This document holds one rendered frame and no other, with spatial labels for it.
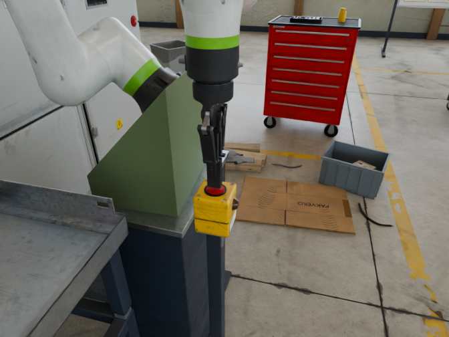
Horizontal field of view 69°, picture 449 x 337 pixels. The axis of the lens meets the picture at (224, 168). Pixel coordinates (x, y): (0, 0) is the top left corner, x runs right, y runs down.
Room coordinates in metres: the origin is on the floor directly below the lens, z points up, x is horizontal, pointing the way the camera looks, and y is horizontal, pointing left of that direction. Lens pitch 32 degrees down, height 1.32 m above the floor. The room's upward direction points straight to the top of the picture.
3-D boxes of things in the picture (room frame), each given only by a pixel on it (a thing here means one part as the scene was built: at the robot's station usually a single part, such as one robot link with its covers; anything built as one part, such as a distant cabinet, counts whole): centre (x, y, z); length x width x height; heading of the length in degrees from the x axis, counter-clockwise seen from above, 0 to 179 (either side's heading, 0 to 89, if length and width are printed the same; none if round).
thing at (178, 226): (0.87, 0.21, 0.74); 0.45 x 0.34 x 0.02; 164
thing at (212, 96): (0.58, 0.02, 1.10); 0.08 x 0.07 x 0.09; 165
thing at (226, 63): (0.59, 0.02, 1.18); 0.12 x 0.09 x 0.06; 75
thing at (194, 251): (0.87, 0.21, 0.37); 0.42 x 0.32 x 0.73; 164
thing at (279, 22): (2.93, -0.75, 0.51); 0.70 x 0.48 x 1.03; 70
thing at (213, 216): (0.58, 0.02, 0.85); 0.08 x 0.08 x 0.10; 75
